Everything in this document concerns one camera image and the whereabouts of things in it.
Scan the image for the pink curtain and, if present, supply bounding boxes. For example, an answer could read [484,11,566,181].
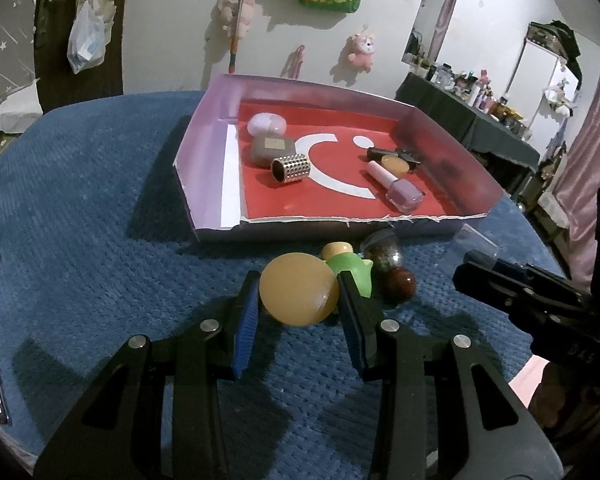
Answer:
[550,52,600,281]

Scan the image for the large tan round disc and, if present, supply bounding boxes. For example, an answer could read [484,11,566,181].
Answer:
[259,254,341,327]

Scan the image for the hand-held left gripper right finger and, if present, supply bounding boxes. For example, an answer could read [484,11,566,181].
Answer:
[336,270,563,480]

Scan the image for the pink and red cardboard box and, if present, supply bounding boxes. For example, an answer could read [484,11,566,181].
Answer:
[172,74,505,244]

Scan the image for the orange and white stick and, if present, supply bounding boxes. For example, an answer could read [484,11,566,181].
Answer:
[227,0,248,75]

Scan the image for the green tulip-shaped bottle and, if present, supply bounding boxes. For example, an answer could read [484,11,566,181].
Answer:
[321,241,373,301]

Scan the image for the pale pink plush toy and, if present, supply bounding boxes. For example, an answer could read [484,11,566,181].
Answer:
[217,0,258,38]

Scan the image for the taupe square case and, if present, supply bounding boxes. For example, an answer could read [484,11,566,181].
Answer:
[250,135,298,168]

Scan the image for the silver studded cylinder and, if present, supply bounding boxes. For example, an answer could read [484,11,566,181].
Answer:
[271,155,313,186]

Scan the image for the wall mirror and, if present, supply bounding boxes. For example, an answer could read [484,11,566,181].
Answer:
[402,0,463,66]

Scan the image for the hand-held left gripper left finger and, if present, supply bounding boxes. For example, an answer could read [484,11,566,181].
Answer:
[39,270,261,480]

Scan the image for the pink pig plush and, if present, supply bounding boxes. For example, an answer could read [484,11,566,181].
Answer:
[347,32,377,72]

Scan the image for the dark cloth-covered side table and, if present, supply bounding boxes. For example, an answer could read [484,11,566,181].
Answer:
[395,72,541,181]

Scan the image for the row of small bottles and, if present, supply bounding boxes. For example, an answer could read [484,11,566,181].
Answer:
[411,55,535,141]

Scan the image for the white artificial flowers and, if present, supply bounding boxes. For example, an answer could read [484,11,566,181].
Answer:
[542,79,578,116]

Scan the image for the brown glossy ball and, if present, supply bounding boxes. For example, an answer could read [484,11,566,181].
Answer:
[383,267,417,302]

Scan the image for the blue textured blanket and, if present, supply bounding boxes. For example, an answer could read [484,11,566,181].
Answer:
[0,91,576,480]

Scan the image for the dark clothes pile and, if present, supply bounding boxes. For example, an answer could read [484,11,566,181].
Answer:
[526,20,581,78]

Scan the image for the clear plastic piece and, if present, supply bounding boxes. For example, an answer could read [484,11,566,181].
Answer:
[442,225,501,263]

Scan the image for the clear plastic bag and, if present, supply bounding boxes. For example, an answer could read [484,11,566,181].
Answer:
[67,2,106,75]

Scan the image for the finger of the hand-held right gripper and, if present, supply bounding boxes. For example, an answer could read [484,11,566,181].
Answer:
[462,251,588,306]
[452,264,578,333]

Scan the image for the white cloth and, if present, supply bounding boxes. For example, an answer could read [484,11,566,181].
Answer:
[0,80,43,151]

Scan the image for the silver glitter ball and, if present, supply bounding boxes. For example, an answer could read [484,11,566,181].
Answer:
[360,228,406,275]

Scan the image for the dark nail polish bottle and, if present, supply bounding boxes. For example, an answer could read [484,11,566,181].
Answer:
[366,146,422,168]

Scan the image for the dark wooden post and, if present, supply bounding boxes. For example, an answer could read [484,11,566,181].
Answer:
[32,0,126,113]

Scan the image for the pink hanging ornament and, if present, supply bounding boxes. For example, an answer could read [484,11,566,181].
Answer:
[282,45,307,80]

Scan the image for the pale pink oval case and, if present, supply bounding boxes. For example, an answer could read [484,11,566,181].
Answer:
[247,112,287,137]

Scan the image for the pink nail polish bottle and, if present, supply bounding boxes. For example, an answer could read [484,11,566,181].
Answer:
[366,161,426,208]

